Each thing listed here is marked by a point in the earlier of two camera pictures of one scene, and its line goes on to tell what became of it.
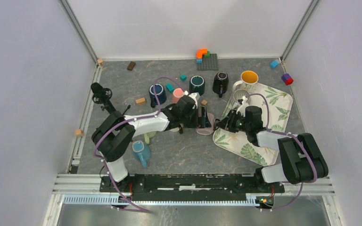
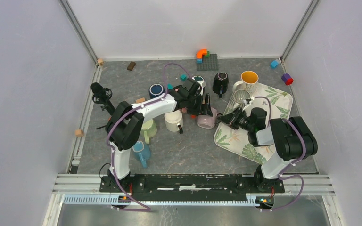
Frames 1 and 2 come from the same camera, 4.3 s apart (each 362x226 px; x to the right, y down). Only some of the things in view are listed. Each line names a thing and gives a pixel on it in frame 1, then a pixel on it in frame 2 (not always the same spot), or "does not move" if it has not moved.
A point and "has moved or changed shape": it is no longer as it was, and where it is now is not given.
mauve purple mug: x=207 y=131 has moved or changed shape
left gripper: x=203 y=122 → x=198 y=111
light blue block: x=274 y=64 does not move
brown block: x=131 y=66 does not move
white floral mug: x=249 y=81 does not move
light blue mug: x=143 y=151 does not move
